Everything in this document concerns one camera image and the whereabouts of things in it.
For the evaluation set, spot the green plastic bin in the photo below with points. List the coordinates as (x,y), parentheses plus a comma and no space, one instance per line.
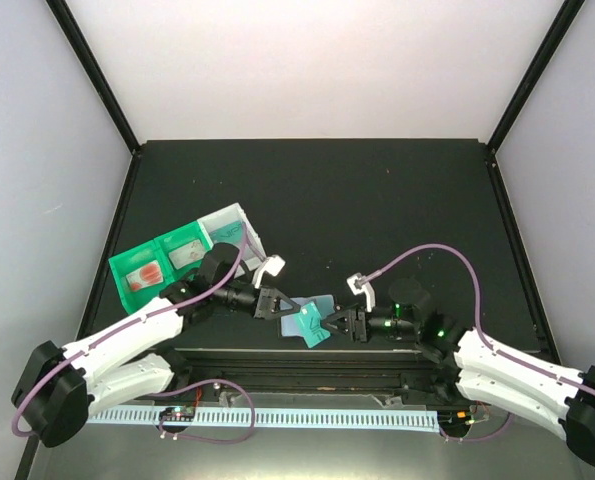
(156,249)

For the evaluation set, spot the left black frame post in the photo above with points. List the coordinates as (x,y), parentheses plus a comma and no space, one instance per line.
(69,26)

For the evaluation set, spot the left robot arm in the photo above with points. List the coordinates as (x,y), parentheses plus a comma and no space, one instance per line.
(60,388)

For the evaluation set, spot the teal card in white bin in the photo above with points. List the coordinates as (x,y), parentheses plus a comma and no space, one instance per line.
(234,233)

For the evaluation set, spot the left circuit board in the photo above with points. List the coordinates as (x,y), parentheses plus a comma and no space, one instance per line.
(177,414)

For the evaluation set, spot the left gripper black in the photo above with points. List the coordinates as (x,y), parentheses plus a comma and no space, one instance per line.
(265,304)

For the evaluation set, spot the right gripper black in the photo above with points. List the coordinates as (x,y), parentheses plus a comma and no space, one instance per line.
(356,322)

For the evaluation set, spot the right circuit board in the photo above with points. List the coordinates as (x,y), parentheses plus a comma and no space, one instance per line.
(460,416)

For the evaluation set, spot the black frame post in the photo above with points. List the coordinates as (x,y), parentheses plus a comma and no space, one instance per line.
(69,26)
(548,46)

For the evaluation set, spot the white slotted cable duct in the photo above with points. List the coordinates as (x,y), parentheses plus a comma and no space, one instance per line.
(346,419)

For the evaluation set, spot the right black frame post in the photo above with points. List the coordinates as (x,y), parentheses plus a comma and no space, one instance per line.
(548,46)

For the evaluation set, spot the black aluminium rail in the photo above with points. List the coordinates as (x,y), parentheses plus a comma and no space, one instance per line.
(304,371)

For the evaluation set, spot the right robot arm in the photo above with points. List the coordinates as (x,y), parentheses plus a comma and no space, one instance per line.
(556,398)

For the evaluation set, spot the circuit board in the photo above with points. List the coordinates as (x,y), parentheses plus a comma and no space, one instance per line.
(460,416)
(177,414)

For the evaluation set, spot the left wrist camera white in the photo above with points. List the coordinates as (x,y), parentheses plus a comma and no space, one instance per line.
(272,265)

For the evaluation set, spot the white translucent bin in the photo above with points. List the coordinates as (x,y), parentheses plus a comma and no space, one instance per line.
(254,252)

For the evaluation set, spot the white card in green bin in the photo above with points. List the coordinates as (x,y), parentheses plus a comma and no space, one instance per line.
(187,254)

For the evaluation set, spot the red white card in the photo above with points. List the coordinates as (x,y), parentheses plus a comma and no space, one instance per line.
(144,275)

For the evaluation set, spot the teal credit card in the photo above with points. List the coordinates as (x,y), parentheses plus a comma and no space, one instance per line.
(309,320)

